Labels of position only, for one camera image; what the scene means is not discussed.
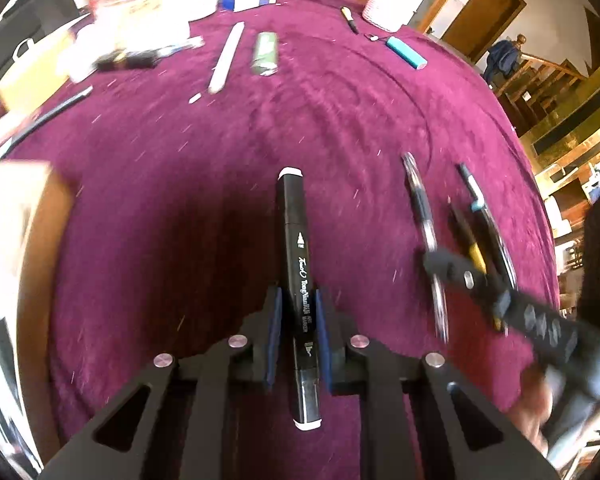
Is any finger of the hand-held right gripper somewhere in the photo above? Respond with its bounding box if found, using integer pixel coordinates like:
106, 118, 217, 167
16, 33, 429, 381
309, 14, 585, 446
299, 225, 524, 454
422, 249, 587, 367

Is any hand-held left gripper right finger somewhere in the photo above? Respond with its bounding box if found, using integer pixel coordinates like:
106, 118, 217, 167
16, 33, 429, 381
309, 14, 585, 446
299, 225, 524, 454
315, 288, 563, 480

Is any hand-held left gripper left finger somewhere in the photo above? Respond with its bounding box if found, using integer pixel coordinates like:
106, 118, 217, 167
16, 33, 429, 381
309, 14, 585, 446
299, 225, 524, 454
37, 286, 284, 480

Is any black and yellow pen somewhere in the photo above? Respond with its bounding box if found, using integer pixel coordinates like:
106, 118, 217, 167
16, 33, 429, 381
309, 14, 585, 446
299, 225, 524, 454
447, 199, 507, 337

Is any black marker with white cap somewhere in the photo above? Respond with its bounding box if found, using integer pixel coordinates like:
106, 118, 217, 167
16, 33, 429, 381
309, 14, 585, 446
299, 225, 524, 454
275, 167, 326, 431

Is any silver black pen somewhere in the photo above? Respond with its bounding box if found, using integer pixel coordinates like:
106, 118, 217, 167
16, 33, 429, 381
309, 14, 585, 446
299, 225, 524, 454
401, 152, 451, 344

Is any cardboard box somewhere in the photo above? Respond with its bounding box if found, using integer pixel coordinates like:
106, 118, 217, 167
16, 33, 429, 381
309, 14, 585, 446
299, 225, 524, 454
0, 159, 77, 321

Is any person's right hand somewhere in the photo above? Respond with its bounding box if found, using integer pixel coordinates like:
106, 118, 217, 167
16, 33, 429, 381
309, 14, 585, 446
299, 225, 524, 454
509, 369, 557, 457

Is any black pen with teal tip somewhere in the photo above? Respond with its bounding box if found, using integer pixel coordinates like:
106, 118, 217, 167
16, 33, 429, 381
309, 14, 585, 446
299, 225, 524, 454
454, 162, 519, 292

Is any purple velvet tablecloth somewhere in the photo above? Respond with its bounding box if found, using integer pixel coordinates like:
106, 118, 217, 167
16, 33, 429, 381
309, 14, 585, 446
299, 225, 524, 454
0, 0, 564, 480

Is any wooden stair railing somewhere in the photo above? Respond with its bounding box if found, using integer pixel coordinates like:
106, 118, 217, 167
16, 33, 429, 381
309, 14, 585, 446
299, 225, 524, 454
495, 54, 592, 127

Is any dark blue jacket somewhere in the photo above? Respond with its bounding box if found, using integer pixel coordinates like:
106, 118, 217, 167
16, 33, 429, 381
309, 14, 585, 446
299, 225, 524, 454
482, 34, 529, 87

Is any blue lighter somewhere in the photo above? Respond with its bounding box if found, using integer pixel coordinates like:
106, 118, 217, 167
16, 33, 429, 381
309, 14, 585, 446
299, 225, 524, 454
385, 35, 429, 71

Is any green lighter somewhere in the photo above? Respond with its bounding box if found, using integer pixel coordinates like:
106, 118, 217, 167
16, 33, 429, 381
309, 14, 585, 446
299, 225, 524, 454
249, 32, 280, 77

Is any white pencil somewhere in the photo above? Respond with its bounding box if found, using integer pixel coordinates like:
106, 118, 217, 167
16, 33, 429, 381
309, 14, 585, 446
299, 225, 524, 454
207, 20, 246, 95

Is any wooden door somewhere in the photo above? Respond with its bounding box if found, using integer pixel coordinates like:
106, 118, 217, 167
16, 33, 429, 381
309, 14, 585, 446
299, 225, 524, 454
439, 0, 527, 64

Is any small clear refill pen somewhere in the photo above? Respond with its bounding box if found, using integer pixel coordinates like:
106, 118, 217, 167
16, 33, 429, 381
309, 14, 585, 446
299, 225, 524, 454
154, 36, 206, 57

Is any black lipstick tube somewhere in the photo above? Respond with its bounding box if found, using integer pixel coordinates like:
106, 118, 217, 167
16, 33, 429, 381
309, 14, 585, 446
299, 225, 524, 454
94, 49, 159, 72

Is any thin black pen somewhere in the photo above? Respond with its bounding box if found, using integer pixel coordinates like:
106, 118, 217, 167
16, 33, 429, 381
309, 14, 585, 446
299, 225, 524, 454
16, 85, 95, 137

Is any small black marker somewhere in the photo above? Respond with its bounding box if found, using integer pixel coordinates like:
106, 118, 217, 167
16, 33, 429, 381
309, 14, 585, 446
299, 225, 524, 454
340, 6, 360, 35

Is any yellow tape roll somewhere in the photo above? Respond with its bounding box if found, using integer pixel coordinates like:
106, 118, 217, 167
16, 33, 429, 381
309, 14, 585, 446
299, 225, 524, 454
0, 29, 77, 112

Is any black bag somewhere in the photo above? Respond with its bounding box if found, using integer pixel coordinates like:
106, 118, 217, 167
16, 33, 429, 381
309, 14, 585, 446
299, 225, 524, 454
0, 0, 88, 61

